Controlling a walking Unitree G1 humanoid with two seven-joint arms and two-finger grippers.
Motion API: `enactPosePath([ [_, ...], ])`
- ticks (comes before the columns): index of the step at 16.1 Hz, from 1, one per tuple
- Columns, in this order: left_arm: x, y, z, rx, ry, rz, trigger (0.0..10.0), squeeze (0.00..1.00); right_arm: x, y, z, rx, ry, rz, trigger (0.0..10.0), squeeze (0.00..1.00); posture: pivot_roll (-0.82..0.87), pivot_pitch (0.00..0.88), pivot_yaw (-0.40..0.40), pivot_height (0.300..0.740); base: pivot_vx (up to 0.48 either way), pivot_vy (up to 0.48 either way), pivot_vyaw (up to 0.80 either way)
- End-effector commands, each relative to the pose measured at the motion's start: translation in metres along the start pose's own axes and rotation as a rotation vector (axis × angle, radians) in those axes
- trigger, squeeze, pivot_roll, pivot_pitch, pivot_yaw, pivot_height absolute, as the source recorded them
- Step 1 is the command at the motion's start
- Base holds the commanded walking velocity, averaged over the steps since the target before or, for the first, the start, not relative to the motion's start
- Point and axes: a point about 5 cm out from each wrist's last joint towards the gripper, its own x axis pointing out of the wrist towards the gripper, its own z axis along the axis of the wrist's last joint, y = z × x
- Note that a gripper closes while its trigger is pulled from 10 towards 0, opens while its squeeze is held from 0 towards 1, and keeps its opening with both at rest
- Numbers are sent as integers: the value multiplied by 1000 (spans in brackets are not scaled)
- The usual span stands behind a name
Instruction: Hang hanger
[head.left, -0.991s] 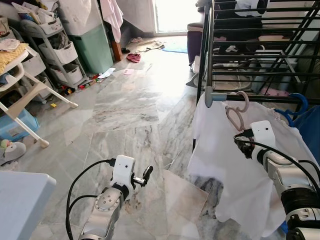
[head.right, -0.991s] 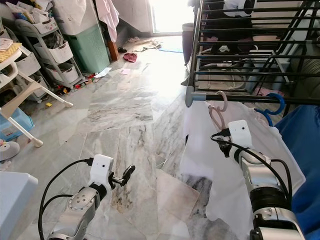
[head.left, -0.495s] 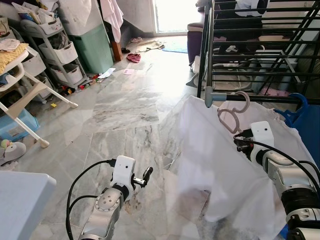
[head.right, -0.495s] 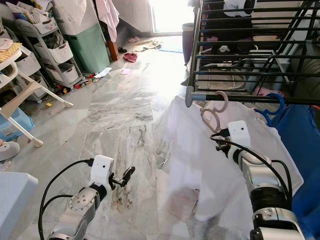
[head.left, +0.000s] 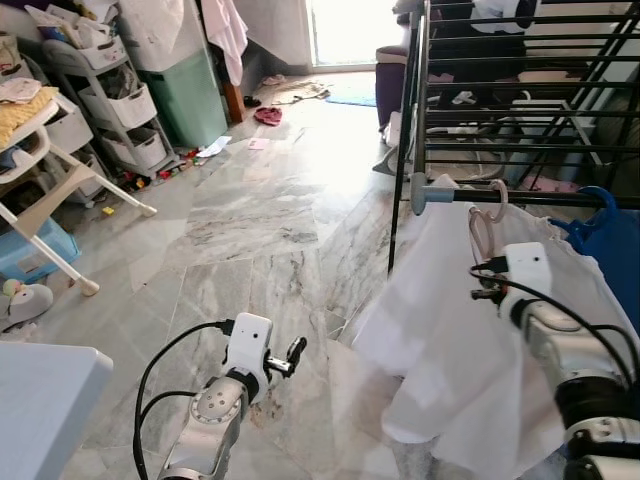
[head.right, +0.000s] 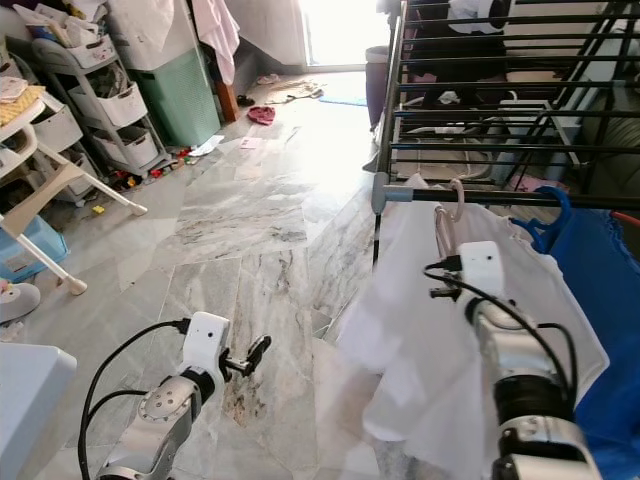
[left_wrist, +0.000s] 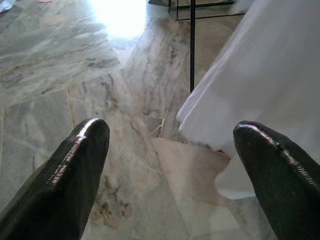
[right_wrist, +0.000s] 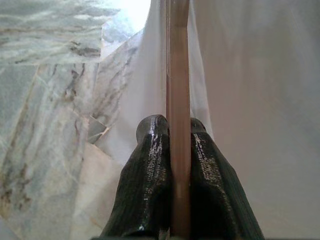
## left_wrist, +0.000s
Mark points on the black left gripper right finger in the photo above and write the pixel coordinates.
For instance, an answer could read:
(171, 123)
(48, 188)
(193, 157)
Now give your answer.
(280, 190)

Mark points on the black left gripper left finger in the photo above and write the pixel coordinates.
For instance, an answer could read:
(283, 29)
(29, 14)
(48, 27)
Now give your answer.
(55, 190)

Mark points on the white shirt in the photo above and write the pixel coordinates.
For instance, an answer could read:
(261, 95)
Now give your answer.
(262, 75)

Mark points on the black metal drying rack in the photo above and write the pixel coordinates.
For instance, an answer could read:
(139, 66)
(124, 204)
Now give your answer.
(192, 50)

